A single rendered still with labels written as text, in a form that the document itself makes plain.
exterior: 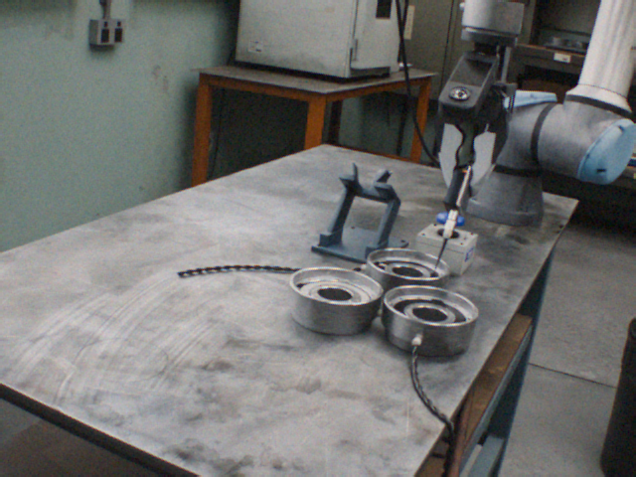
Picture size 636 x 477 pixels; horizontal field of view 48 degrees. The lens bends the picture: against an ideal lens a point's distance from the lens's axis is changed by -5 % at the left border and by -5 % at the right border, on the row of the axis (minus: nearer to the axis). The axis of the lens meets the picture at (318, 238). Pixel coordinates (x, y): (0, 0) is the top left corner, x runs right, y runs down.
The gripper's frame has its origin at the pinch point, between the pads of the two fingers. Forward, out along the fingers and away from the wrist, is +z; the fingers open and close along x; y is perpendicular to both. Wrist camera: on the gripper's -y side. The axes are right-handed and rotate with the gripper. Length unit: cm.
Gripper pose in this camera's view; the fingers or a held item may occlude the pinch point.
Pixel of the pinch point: (461, 186)
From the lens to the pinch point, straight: 99.4
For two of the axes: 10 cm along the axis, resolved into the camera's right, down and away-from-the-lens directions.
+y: 4.7, -2.4, 8.5
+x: -8.8, -2.4, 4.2
